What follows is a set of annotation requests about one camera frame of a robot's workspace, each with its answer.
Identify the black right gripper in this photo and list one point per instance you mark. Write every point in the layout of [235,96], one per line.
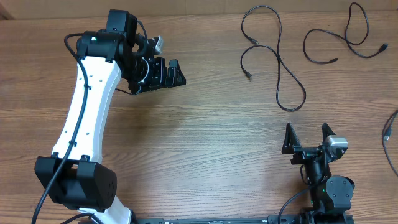
[290,145]

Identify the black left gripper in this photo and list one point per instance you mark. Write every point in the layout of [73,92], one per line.
[159,79]

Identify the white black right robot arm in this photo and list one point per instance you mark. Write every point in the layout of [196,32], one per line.
[330,195]

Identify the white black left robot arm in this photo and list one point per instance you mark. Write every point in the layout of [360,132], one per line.
[74,175]

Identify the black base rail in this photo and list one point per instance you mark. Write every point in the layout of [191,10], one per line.
[271,219]

